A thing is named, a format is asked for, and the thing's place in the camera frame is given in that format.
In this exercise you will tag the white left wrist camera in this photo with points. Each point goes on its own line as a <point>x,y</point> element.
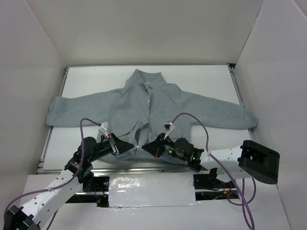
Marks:
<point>104,129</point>

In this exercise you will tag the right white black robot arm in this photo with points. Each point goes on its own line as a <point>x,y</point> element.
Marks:
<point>249,160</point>

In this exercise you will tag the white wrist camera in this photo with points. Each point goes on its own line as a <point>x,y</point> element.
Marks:
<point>169,127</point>
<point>104,129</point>

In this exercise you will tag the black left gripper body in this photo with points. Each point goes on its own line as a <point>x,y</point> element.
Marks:
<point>114,145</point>

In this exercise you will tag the grey zip-up fleece jacket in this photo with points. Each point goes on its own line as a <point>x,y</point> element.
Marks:
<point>136,113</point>

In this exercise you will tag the silver foil tape sheet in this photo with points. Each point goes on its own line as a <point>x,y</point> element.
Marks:
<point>151,190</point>

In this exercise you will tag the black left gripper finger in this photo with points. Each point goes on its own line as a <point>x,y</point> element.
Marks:
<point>120,144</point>
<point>125,152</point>

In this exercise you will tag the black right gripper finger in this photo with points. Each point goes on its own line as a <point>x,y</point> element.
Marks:
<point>152,146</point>
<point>156,153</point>

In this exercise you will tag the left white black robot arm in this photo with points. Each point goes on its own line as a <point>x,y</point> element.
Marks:
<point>76,176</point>

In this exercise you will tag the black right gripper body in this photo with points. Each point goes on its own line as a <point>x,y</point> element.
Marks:
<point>159,147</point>

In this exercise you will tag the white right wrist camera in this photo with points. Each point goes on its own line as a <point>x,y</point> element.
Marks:
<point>169,127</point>

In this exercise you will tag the silver zipper pull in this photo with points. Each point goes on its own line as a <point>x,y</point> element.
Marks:
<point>138,149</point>

